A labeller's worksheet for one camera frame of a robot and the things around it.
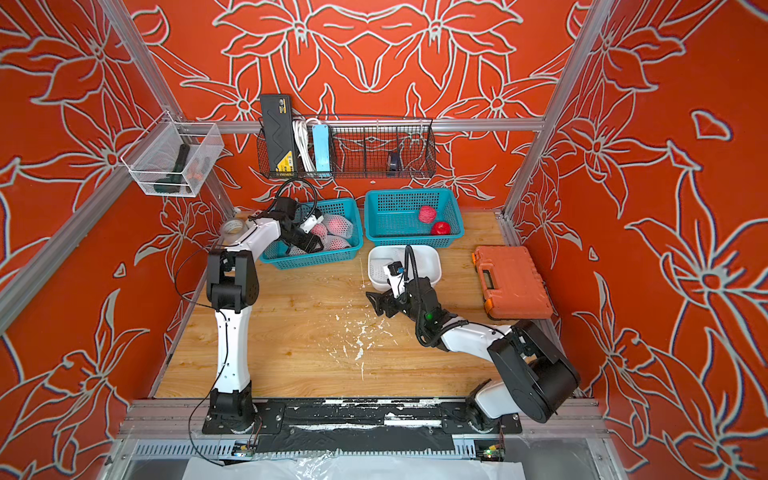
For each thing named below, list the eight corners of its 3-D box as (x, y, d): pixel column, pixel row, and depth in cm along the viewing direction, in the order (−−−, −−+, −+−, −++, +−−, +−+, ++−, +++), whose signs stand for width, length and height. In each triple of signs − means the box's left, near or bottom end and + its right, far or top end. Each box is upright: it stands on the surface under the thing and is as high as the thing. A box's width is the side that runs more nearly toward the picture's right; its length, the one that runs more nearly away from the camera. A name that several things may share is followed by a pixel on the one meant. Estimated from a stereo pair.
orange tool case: (487, 320, 91) (492, 314, 87) (471, 253, 107) (474, 245, 103) (549, 320, 91) (556, 313, 87) (523, 253, 107) (528, 245, 103)
